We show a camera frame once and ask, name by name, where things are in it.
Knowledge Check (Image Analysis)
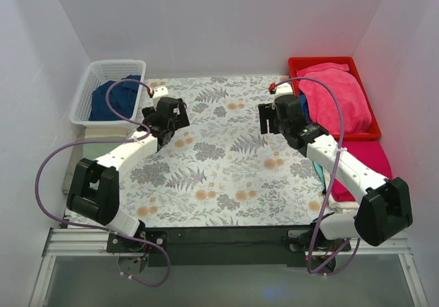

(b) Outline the aluminium rail frame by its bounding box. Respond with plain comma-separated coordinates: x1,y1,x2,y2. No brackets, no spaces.
30,228,428,306

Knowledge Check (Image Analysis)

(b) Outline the red plastic bin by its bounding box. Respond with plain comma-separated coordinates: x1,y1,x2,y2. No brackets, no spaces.
288,56,381,140

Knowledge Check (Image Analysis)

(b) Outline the cream folded t shirt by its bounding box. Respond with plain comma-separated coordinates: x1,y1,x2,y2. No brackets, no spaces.
328,195,359,213

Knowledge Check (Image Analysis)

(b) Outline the teal folded t shirt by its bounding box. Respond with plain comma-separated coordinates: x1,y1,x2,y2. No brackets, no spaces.
313,162,327,195

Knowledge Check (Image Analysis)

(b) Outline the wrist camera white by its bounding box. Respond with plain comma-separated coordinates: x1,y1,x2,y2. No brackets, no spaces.
268,83,294,97
151,85,169,99

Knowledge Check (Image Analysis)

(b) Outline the green folded cloth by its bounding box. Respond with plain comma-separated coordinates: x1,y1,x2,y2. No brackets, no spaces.
62,127,129,196

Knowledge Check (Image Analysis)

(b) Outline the pink towel in bin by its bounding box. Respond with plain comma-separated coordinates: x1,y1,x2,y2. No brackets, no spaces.
297,62,372,135

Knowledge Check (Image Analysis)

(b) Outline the magenta folded t shirt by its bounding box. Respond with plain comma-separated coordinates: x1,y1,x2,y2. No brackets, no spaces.
331,140,393,203

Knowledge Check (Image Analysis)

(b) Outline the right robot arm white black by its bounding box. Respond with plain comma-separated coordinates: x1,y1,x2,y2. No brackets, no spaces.
258,95,413,251

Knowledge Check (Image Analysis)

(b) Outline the white plastic basket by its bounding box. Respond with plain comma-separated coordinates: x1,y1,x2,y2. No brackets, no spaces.
69,59,148,129

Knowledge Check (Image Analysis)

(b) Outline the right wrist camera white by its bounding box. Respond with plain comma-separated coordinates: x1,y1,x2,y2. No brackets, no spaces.
268,83,294,97

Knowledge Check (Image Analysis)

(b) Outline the blue cloth in bin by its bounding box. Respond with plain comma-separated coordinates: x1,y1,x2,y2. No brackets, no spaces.
299,91,311,123

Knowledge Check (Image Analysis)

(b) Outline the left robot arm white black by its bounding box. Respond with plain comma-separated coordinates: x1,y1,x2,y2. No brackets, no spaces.
67,97,189,252

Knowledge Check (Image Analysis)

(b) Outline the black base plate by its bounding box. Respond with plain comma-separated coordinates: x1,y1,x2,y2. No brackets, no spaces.
106,225,353,269

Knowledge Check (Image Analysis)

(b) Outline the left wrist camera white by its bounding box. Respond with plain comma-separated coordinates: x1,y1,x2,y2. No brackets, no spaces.
151,85,169,99

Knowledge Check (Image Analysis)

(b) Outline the navy blue t shirt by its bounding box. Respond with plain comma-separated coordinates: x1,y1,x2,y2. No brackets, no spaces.
88,80,139,121

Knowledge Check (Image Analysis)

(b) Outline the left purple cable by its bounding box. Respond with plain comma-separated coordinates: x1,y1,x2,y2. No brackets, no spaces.
36,78,171,288

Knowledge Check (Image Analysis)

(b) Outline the floral table cloth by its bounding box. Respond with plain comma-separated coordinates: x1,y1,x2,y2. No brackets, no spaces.
120,76,324,227

